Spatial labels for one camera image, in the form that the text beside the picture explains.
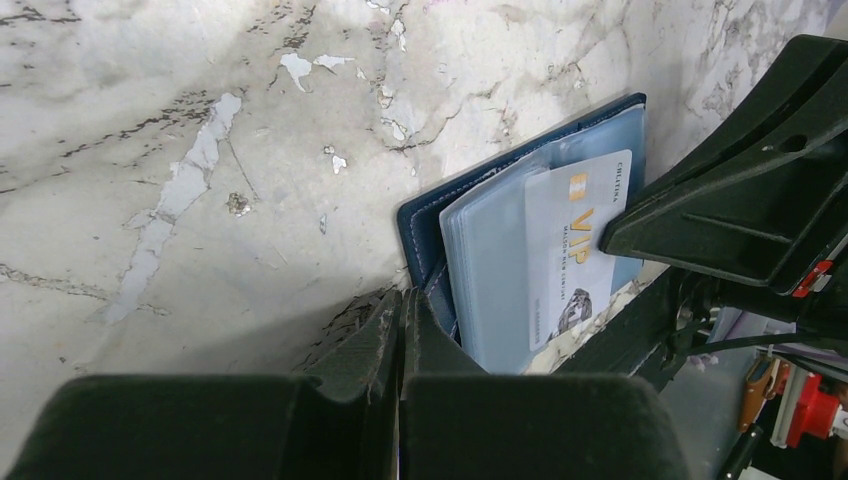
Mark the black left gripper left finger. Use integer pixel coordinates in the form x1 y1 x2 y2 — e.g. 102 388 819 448
9 291 403 479

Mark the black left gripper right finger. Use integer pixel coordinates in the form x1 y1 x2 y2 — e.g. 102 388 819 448
400 289 689 479

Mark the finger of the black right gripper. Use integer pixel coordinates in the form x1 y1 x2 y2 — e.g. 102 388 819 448
601 115 847 295
633 35 847 209

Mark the blue leather card holder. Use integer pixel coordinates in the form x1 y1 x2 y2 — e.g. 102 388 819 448
397 93 647 375

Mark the white VIP card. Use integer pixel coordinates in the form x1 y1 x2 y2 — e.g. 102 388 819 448
524 150 641 351

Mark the red container under table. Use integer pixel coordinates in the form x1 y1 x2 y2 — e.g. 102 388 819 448
785 374 847 448

